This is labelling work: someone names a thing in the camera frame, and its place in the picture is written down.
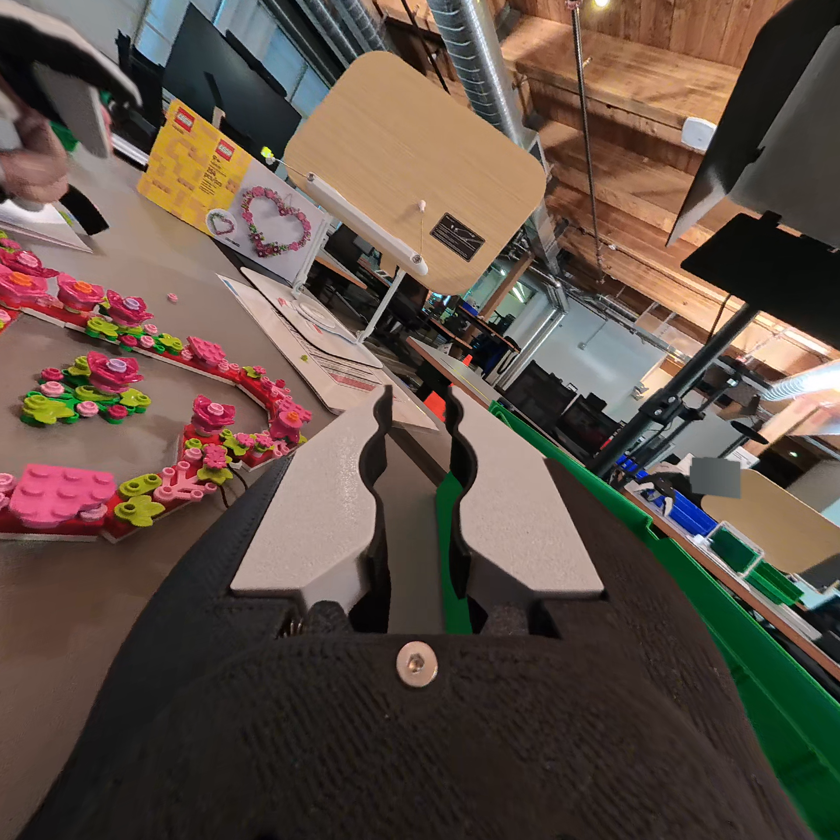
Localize silver ventilation duct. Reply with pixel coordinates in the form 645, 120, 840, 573
427, 0, 526, 145

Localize person's left hand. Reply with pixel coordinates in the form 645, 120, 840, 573
0, 112, 72, 206

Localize large green plastic bin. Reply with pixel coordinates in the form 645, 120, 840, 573
435, 399, 840, 840

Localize hanging metal rod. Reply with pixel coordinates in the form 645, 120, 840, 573
567, 0, 609, 284

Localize black computer monitor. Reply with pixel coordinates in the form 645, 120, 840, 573
162, 2, 304, 160

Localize black light stand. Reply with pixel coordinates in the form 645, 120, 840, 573
587, 302, 765, 479

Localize red lego heart frame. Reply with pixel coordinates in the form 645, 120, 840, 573
0, 230, 315, 544

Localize small green bins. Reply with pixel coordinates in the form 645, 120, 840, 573
709, 521, 805, 605

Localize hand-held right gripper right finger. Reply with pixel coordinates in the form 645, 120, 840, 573
446, 386, 605, 613

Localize row of blue bins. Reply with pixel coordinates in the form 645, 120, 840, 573
617, 453, 720, 536

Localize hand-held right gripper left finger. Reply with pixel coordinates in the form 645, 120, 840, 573
230, 385, 395, 615

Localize printed paper sheet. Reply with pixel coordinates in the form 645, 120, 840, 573
218, 266, 439, 432

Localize lego instruction booklet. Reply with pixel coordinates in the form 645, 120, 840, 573
0, 197, 94, 253

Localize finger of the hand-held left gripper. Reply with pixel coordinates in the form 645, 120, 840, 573
0, 3, 143, 110
31, 62, 114, 160

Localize lego rose on green plant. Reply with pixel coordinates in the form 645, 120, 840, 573
20, 351, 152, 426

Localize overhead studio light panel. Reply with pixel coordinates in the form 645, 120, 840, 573
665, 0, 840, 358

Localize yellow lego box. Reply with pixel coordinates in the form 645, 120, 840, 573
136, 98, 329, 260

